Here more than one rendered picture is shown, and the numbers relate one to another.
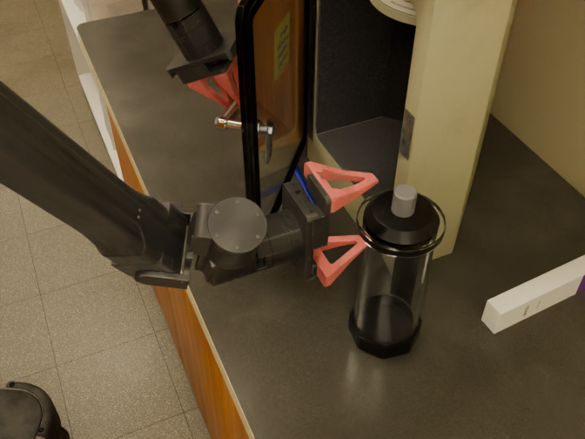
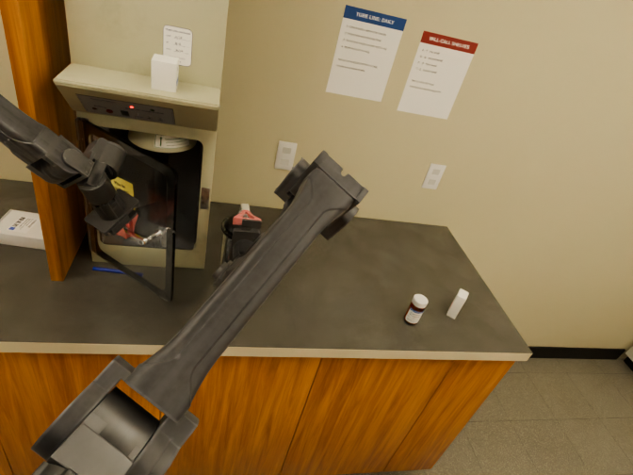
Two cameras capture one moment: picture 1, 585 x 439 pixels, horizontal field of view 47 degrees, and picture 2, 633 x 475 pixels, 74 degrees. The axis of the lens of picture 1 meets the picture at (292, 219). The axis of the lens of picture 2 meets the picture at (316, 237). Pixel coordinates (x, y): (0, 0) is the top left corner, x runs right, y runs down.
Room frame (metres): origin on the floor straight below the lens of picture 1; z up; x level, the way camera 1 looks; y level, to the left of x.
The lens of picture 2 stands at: (0.28, 0.78, 1.84)
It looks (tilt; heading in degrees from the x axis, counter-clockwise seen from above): 35 degrees down; 276
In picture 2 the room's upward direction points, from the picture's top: 16 degrees clockwise
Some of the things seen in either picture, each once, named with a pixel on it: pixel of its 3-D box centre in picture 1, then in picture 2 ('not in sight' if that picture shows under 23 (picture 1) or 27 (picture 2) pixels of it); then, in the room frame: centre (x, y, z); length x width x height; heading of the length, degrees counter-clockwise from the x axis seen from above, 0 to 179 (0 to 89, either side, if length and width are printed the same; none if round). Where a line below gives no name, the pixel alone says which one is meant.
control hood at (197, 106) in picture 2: not in sight; (144, 106); (0.82, -0.04, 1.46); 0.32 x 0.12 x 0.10; 24
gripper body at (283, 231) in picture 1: (278, 238); (244, 253); (0.52, 0.02, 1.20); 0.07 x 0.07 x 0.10; 24
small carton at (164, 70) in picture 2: not in sight; (165, 73); (0.78, -0.06, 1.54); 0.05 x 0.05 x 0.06; 25
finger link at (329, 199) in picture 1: (337, 198); (245, 224); (0.55, -0.05, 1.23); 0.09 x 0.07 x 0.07; 114
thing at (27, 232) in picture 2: not in sight; (29, 229); (1.21, -0.04, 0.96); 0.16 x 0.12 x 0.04; 18
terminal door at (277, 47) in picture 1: (279, 91); (128, 217); (0.83, 0.02, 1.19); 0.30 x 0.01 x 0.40; 165
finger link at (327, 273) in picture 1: (333, 242); not in sight; (0.55, -0.05, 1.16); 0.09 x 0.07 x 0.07; 114
